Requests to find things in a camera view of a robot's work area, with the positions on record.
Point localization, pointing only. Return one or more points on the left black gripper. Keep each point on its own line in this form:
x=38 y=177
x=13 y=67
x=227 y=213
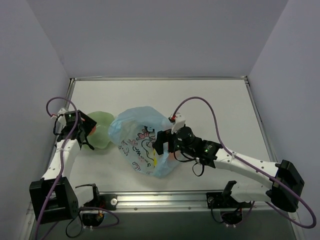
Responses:
x=88 y=124

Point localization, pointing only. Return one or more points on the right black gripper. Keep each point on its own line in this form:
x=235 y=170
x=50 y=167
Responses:
x=161 y=141

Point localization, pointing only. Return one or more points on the orange fake peach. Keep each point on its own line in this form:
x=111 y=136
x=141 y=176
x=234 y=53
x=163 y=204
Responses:
x=92 y=131

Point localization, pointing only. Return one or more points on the blue translucent plastic bag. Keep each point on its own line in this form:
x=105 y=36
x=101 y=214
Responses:
x=134 y=131

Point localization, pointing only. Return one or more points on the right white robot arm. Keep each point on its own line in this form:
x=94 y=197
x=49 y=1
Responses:
x=278 y=183

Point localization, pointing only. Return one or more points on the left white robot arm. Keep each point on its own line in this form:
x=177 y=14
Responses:
x=57 y=175

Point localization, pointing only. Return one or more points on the yellow fake fruit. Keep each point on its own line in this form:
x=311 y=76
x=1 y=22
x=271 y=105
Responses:
x=155 y=161

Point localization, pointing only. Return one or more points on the green glass bowl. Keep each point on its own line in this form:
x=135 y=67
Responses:
x=99 y=138

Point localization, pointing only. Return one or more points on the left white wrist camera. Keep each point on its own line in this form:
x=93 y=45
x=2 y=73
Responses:
x=60 y=116

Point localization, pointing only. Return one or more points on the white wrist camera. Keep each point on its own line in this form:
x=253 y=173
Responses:
x=178 y=122
x=60 y=116

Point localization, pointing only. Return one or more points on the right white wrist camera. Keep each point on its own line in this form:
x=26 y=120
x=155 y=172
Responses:
x=178 y=122

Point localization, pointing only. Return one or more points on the aluminium front rail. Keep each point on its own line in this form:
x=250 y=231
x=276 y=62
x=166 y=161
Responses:
x=160 y=200

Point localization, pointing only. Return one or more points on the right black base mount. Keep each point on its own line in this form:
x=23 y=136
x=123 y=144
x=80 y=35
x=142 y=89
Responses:
x=225 y=210

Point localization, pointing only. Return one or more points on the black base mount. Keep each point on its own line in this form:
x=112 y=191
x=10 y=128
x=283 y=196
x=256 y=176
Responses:
x=99 y=212
x=225 y=210

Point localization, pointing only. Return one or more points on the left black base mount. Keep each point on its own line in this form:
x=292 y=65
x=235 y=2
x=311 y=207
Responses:
x=99 y=212

